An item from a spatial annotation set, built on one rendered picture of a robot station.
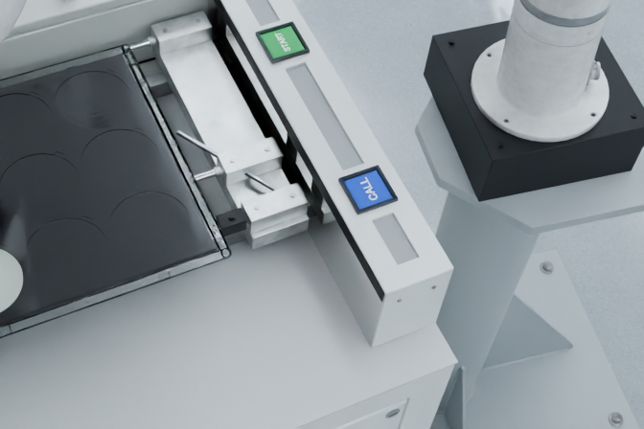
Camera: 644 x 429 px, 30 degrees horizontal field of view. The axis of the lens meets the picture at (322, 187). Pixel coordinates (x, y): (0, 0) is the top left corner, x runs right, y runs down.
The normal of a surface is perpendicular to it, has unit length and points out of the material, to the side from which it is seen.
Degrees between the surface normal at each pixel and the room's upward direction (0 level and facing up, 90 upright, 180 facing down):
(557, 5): 90
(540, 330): 90
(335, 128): 0
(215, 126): 0
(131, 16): 90
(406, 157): 0
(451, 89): 90
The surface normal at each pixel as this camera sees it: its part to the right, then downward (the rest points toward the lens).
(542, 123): 0.03, -0.59
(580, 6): 0.11, 0.83
